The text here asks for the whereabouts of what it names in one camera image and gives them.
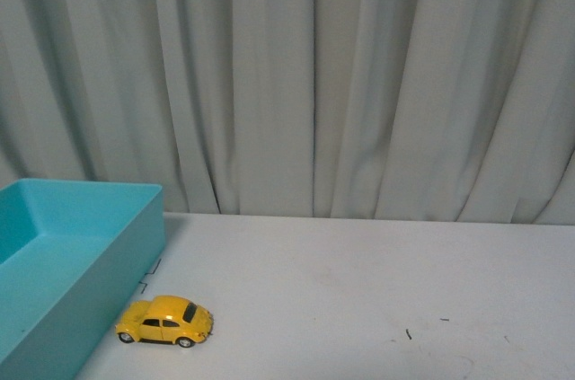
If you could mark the yellow beetle toy car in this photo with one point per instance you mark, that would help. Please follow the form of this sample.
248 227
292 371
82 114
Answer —
165 319

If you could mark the grey pleated curtain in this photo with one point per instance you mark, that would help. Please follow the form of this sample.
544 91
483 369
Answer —
436 110

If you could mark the turquoise plastic storage bin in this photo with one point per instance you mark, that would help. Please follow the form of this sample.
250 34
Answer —
72 255

